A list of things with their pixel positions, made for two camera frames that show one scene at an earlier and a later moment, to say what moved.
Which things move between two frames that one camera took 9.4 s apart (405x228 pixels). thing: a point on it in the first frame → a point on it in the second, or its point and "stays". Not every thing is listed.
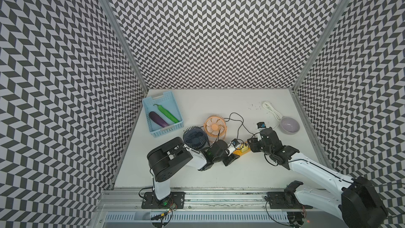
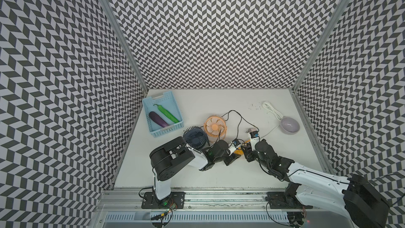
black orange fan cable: [239, 128] → [232, 110]
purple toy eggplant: [157, 120] stays
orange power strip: [238, 152] stays
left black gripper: [229, 159] stays
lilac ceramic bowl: [289, 125] stays
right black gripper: [252, 144] → [247, 152]
